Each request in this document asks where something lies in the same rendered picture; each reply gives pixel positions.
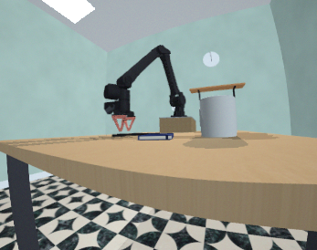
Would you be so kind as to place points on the dark blue flat rectangular pad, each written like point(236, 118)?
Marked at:
point(156, 136)

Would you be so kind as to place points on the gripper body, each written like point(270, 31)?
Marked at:
point(125, 107)

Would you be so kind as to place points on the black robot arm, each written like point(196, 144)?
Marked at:
point(112, 91)

